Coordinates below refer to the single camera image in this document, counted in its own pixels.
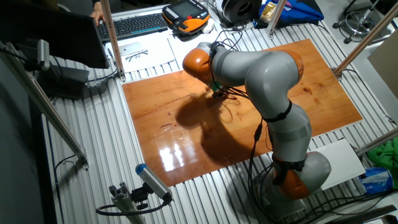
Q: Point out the white flat plate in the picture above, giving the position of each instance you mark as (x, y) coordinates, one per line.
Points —
(345, 165)

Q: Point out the blue cloth bag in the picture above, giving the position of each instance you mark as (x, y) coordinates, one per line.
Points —
(301, 11)

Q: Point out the black framed glasses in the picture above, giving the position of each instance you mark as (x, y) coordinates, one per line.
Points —
(136, 55)

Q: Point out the low aluminium frame beam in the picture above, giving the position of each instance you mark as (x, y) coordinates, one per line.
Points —
(376, 143)

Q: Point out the white computer mouse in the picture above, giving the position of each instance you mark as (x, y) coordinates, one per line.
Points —
(208, 26)

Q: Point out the white paper sheet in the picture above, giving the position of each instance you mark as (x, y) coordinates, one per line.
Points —
(183, 46)
(155, 56)

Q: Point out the slim aluminium frame post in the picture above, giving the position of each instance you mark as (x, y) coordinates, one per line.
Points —
(275, 17)

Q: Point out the blue tissue pack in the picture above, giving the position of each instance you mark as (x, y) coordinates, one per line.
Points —
(376, 180)

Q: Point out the person's hand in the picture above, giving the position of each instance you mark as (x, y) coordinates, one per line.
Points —
(98, 14)

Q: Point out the orange black teach pendant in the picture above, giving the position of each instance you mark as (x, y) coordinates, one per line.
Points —
(186, 15)

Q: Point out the metal stool base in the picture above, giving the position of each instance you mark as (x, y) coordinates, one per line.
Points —
(357, 25)

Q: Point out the short aluminium profile stand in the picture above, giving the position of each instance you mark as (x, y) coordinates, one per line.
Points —
(124, 202)

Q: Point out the black monitor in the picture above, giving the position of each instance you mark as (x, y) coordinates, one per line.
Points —
(62, 34)

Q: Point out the cardboard sheet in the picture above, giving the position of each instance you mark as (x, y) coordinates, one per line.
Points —
(387, 62)

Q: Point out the green cloth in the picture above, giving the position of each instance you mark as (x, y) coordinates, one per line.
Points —
(385, 155)

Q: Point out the grey camera on frame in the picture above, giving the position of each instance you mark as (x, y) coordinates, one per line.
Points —
(43, 54)

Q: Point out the black keyboard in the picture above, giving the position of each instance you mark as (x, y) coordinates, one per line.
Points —
(133, 26)

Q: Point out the silver smartphone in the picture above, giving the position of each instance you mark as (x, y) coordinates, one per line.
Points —
(130, 48)

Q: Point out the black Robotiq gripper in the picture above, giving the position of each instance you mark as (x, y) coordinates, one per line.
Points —
(219, 94)

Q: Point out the grey camera with blue end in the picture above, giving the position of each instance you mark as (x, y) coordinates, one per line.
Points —
(154, 182)

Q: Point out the orange-brown wooden board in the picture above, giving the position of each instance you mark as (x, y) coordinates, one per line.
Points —
(149, 102)

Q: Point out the gold wrapped packet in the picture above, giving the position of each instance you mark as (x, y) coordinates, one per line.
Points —
(267, 12)

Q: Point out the long aluminium frame beam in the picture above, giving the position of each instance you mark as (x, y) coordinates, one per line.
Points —
(46, 105)

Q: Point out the black box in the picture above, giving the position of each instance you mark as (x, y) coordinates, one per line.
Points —
(62, 81)

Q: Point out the slanted aluminium frame post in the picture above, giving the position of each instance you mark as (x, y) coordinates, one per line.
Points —
(367, 39)

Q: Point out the upright aluminium frame post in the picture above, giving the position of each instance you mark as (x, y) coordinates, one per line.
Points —
(112, 37)

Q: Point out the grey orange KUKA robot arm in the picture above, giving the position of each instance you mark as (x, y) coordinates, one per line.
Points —
(267, 77)

